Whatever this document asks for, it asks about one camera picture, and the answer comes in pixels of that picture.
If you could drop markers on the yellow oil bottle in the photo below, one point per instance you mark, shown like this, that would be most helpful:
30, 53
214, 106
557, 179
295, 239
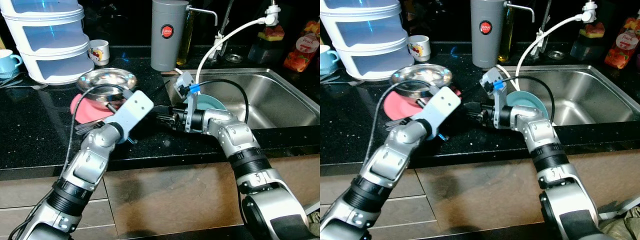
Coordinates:
186, 40
509, 35

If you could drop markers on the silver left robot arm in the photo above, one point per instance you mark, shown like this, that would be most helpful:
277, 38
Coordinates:
82, 165
390, 160

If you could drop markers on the shiny steel bowl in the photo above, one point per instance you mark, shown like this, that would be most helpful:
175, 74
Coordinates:
107, 78
422, 74

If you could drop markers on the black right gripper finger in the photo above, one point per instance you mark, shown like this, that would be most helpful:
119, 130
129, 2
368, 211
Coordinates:
163, 121
472, 106
162, 109
474, 119

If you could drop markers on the teal plate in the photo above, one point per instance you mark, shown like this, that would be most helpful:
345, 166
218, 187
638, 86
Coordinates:
530, 100
210, 102

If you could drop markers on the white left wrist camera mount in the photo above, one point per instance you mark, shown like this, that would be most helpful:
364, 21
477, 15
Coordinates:
135, 107
442, 105

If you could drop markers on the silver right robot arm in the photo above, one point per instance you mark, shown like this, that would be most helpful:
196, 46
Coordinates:
235, 135
542, 132

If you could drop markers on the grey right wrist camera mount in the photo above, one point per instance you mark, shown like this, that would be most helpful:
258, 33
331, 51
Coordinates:
492, 80
184, 80

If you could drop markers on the dark plastic container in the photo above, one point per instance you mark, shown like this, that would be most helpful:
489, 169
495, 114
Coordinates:
582, 50
260, 52

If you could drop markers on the light blue mug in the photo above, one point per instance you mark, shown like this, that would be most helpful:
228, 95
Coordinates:
6, 62
326, 57

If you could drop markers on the chrome sink faucet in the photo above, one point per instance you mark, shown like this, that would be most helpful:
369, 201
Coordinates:
545, 20
227, 22

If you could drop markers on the white printed mug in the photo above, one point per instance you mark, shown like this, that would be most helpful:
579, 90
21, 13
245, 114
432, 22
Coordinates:
419, 48
99, 52

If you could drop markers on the round metal drain cap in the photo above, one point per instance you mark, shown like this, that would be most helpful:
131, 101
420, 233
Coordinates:
234, 58
555, 55

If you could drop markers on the white tiered storage container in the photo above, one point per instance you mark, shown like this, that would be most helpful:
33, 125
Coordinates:
370, 50
50, 50

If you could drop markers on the thin chrome spout pipe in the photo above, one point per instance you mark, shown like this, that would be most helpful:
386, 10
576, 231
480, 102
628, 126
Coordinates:
202, 9
520, 6

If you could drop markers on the grey metal utensil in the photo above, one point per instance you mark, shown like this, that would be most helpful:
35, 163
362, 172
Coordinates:
12, 83

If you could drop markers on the olive plastic bag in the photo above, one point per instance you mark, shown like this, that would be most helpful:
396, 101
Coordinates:
625, 227
315, 222

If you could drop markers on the pink plate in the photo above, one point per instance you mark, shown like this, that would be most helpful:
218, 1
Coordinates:
82, 107
397, 105

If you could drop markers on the grey canister with red logo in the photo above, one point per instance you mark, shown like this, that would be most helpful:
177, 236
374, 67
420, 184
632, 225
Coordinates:
487, 45
167, 47

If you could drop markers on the red yellow green sponge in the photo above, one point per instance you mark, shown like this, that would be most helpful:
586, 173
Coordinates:
271, 33
592, 31

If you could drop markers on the stainless steel sink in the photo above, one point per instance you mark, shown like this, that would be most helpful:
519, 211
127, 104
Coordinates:
270, 100
590, 97

